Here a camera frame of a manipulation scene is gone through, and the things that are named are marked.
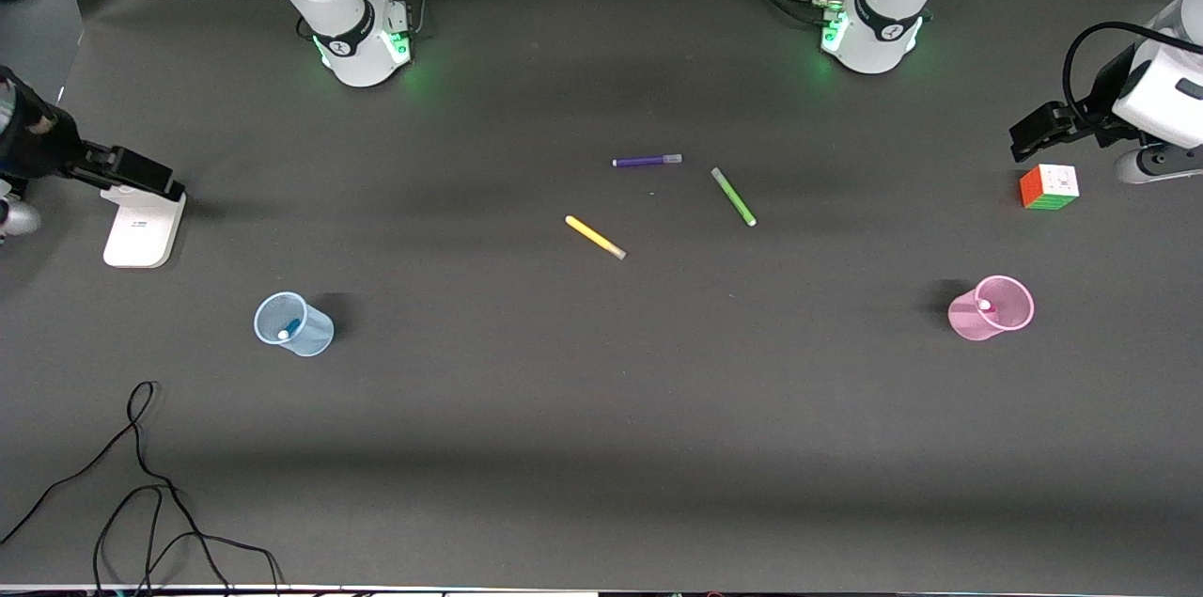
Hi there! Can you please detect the colourful puzzle cube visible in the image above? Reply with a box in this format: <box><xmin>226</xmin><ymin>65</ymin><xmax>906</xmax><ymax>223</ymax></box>
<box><xmin>1019</xmin><ymin>163</ymin><xmax>1081</xmax><ymax>212</ymax></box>

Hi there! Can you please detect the white plastic stand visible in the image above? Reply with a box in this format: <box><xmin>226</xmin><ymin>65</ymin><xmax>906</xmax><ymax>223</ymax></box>
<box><xmin>102</xmin><ymin>186</ymin><xmax>188</xmax><ymax>270</ymax></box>

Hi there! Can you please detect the pink mesh cup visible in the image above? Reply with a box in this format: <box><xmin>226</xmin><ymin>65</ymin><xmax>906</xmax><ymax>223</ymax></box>
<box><xmin>946</xmin><ymin>275</ymin><xmax>1036</xmax><ymax>342</ymax></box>

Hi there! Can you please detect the light blue mesh cup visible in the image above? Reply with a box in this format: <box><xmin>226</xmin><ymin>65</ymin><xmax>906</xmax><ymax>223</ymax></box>
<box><xmin>252</xmin><ymin>291</ymin><xmax>336</xmax><ymax>358</ymax></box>

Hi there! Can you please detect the green marker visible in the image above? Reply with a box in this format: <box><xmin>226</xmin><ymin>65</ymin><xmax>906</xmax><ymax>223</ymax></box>
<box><xmin>711</xmin><ymin>166</ymin><xmax>758</xmax><ymax>228</ymax></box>

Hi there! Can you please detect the yellow marker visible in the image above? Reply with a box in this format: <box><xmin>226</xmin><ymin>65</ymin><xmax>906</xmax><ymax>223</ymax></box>
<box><xmin>564</xmin><ymin>214</ymin><xmax>628</xmax><ymax>261</ymax></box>

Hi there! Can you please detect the dark grey table mat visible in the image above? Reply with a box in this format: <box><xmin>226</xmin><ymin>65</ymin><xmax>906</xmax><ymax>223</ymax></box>
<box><xmin>0</xmin><ymin>0</ymin><xmax>1203</xmax><ymax>594</ymax></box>

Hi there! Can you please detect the thin black looped cable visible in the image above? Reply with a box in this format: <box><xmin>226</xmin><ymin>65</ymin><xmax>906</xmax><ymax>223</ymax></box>
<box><xmin>0</xmin><ymin>380</ymin><xmax>231</xmax><ymax>597</ymax></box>

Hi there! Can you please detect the thin black table cable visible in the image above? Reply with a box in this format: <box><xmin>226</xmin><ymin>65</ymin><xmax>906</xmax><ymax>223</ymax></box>
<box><xmin>91</xmin><ymin>484</ymin><xmax>286</xmax><ymax>597</ymax></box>

